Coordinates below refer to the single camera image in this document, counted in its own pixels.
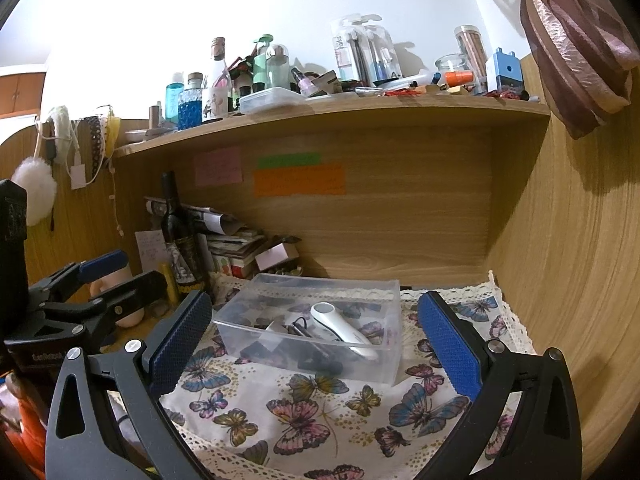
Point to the stack of books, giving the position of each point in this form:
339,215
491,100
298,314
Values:
235,255

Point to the dark wine bottle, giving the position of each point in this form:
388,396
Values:
177,230

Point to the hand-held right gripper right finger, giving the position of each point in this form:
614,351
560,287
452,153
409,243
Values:
450,345

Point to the clear plastic storage box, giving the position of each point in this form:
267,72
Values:
350,360

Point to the yellow hanging pouch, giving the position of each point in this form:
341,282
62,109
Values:
113,131

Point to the white hanging tag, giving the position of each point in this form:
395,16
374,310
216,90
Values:
78,177

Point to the clear brush package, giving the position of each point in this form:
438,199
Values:
382,55
346,52

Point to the tall jar of sticks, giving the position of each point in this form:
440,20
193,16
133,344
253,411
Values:
472,55

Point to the clear flat plastic case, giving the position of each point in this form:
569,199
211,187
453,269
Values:
270,100

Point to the wooden shelf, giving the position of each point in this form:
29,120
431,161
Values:
350,112

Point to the wooden cabinet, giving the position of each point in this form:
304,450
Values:
20,95

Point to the white fluffy headband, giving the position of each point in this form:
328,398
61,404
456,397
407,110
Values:
61,127

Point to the dark lace ribbon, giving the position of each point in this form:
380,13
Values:
95,145

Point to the small orange bottle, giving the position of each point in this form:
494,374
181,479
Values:
460,78

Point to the green sticky note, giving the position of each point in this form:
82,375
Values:
289,160

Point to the white dish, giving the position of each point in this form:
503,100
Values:
137,135

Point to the pink sticky note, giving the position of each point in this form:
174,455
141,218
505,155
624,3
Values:
219,166

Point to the mauve curtain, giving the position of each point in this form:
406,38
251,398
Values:
575,50

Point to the clear round bottle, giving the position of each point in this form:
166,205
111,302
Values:
278,67

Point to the orange sticky note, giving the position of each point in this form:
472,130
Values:
300,180

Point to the yellow tube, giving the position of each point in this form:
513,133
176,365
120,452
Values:
170,282

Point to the blue bead bottle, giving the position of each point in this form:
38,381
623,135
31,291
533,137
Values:
191,110

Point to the blue box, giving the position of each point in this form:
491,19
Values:
505,72

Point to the green pump bottle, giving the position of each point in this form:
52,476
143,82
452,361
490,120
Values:
261,67

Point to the white fluffy pompom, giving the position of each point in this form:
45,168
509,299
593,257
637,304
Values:
34,192

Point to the beige ceramic cup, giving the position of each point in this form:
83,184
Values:
127,310

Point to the rolled magazine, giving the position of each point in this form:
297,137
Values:
212,220

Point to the butterfly print tablecloth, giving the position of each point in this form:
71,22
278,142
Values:
310,410

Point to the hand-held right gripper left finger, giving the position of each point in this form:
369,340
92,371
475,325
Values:
180,341

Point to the orange cloth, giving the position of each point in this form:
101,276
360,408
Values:
27,425

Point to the small pink box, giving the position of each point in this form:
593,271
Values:
276,256

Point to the small beige tube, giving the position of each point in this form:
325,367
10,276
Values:
155,117

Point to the glass jar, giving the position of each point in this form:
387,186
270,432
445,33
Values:
450,64

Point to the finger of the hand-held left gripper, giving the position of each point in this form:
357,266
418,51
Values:
135,287
102,264

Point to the floral print bottle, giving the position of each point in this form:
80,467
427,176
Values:
218,90

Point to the white note paper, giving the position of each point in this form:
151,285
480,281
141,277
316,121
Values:
150,252

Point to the blue liquid bottle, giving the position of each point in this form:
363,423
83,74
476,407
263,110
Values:
174,100

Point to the white handheld electric device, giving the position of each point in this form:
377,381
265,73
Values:
337,327

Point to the small pink bottle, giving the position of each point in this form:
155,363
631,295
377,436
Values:
305,84

